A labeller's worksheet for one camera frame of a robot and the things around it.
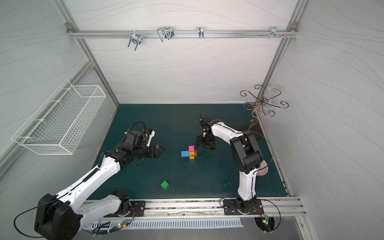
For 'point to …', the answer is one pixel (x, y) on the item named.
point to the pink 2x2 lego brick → (191, 149)
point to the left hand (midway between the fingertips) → (159, 149)
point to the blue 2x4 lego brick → (185, 154)
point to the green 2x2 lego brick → (165, 185)
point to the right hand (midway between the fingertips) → (201, 147)
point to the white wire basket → (58, 126)
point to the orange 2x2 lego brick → (196, 153)
